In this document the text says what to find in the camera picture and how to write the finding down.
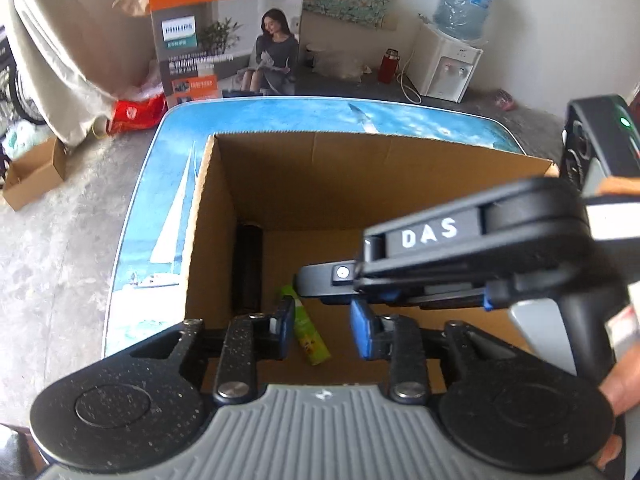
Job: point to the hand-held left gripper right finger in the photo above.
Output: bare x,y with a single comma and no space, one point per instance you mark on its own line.
361,330

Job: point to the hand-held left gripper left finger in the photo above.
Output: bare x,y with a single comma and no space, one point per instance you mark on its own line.
284,327

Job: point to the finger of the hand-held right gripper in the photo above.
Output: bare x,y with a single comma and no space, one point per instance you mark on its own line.
450,299
320,280

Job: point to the green spray bottle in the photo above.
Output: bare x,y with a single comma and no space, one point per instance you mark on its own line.
310,335

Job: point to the large brown cardboard box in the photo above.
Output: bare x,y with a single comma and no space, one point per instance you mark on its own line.
325,185

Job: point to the person's right hand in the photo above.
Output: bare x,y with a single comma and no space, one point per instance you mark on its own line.
625,385

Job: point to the black cylinder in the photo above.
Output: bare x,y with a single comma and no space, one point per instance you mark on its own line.
249,270

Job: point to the white water dispenser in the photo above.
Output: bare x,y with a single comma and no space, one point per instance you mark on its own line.
445,70

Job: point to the clear plastic bag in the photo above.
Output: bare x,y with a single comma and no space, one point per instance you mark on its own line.
340,65

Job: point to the red thermos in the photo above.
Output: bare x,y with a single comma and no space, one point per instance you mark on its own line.
388,67

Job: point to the small white bucket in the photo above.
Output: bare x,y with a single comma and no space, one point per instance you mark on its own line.
310,56

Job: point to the red bag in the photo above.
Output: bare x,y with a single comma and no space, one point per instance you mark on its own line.
135,115

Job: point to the blue water jug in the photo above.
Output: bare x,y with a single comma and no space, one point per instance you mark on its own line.
462,0

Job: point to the orange grey appliance carton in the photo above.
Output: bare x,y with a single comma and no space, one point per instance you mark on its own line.
225,35

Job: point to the small open cardboard box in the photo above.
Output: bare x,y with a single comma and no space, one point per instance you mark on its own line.
30,180

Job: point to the green white plastic bag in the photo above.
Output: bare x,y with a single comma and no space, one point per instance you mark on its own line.
25,140

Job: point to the beige paper bag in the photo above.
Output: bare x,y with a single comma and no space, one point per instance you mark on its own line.
132,2

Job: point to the beige curtain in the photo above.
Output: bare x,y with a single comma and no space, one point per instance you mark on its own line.
65,50

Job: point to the wheelchair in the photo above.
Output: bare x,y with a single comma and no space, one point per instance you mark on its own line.
20,95

